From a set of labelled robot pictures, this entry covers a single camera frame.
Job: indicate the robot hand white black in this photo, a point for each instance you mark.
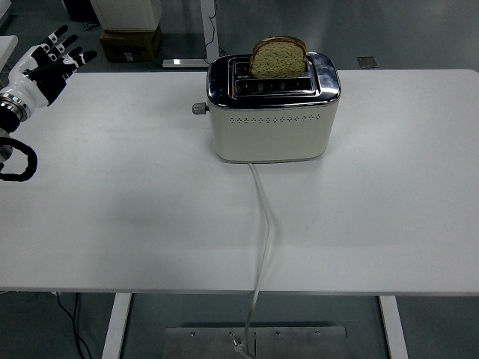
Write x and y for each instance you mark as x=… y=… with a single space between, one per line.
x=35 y=89

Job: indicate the cream toaster chrome top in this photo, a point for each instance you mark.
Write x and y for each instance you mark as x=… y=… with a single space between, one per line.
x=269 y=134

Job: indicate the white desk leg with foot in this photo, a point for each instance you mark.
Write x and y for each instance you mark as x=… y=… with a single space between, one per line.
x=209 y=22

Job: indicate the white cabinet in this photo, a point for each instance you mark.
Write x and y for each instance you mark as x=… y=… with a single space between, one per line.
x=127 y=13

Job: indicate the grey toaster lever knob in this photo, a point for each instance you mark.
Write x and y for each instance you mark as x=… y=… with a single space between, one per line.
x=199 y=108

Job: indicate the white panel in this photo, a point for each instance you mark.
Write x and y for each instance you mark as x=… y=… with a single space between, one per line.
x=3 y=11

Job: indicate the brown bread slice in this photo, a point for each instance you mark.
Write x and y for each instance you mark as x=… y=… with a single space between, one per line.
x=278 y=60

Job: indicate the brown cardboard box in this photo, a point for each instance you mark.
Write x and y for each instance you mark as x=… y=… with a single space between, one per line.
x=129 y=46

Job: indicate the white side furniture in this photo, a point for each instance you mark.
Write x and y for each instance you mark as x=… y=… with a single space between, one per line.
x=7 y=46

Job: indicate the black box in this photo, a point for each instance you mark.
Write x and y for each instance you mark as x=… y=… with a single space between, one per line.
x=78 y=9

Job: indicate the white table leg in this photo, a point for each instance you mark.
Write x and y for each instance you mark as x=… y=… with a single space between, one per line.
x=116 y=329
x=393 y=329

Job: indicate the grey floor socket plate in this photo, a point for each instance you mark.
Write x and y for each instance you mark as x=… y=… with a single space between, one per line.
x=368 y=62

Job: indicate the grey metal plate with screws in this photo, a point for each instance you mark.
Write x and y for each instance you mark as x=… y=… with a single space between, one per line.
x=299 y=344

